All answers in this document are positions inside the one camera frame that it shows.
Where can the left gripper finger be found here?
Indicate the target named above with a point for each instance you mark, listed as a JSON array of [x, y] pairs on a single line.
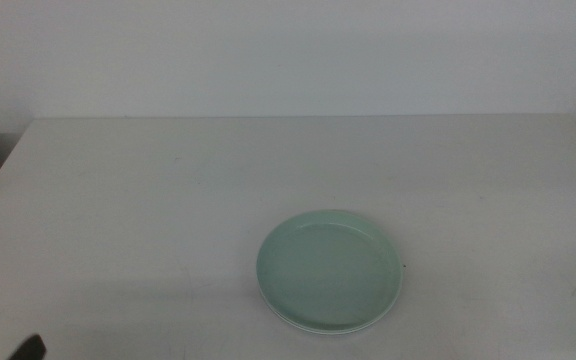
[[33, 350]]

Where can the pale green shallow bowl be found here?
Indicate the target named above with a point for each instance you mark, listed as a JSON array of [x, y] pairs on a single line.
[[328, 270]]

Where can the white shallow bowl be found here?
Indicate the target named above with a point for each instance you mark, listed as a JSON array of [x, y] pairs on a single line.
[[328, 332]]

